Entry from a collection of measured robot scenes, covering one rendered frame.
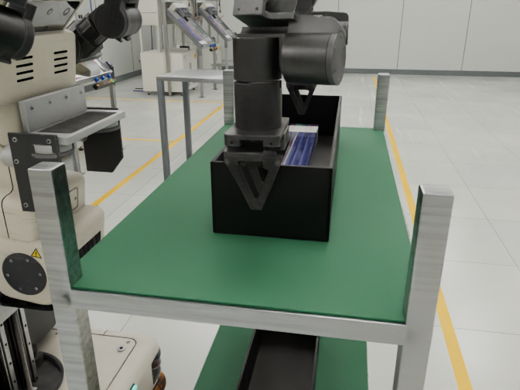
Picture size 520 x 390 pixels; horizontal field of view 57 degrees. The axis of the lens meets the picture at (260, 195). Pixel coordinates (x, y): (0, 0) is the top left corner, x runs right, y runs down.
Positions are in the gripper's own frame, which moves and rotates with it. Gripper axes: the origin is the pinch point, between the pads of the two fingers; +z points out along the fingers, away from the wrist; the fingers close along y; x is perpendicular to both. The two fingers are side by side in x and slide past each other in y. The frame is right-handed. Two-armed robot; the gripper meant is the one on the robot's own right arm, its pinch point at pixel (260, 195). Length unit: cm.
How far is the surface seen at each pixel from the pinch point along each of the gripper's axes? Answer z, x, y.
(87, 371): 21.9, 21.6, -10.8
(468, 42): 38, -239, 941
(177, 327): 102, 54, 104
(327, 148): 7, -7, 50
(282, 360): 67, 3, 49
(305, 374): 67, -3, 45
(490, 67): 85, -284, 941
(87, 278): 8.6, 20.4, -9.1
